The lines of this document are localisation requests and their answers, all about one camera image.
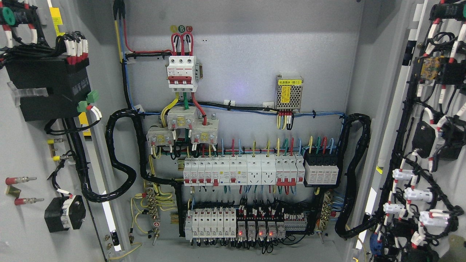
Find grey cabinet door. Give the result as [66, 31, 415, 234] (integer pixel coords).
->
[343, 0, 465, 262]
[0, 0, 130, 262]

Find grey current transformers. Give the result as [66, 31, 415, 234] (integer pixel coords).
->
[146, 106, 219, 148]

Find upper row circuit breakers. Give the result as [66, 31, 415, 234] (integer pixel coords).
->
[183, 154, 305, 186]

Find metal mesh power supply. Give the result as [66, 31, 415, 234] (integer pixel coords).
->
[275, 74, 304, 112]

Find red white main breaker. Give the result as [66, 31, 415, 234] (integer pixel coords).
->
[167, 55, 200, 92]

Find black surge protector block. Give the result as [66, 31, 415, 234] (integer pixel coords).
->
[304, 151, 341, 188]

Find lower row relays and breakers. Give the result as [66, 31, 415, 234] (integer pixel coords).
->
[183, 198, 312, 247]

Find left black cable conduit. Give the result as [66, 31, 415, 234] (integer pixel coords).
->
[69, 108, 182, 203]

